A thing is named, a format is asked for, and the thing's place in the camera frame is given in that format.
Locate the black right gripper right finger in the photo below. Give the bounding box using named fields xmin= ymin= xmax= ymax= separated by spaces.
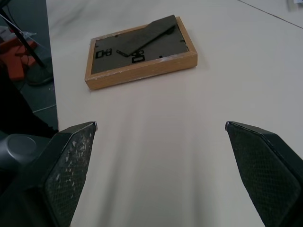
xmin=224 ymin=121 xmax=303 ymax=227

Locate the grey robot body joint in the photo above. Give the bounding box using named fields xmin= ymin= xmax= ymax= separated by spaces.
xmin=0 ymin=133 xmax=54 ymax=197

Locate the wooden picture frame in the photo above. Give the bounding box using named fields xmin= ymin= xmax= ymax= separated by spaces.
xmin=84 ymin=15 xmax=198 ymax=90

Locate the orange block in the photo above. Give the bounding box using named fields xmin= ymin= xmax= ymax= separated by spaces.
xmin=0 ymin=39 xmax=38 ymax=82

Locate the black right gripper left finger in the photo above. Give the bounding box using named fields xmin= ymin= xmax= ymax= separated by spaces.
xmin=0 ymin=121 xmax=99 ymax=227

